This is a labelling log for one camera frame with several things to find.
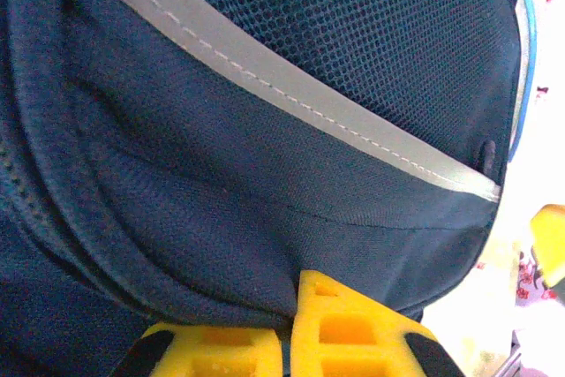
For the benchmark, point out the navy blue backpack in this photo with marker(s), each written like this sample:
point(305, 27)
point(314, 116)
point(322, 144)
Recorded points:
point(220, 174)

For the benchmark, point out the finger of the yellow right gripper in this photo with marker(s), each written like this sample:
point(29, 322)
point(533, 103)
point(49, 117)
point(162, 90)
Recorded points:
point(549, 240)

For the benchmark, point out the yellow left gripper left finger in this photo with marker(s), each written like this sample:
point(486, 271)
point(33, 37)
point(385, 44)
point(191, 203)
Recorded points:
point(220, 355)

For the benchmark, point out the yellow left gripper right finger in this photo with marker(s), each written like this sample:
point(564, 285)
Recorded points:
point(348, 341)

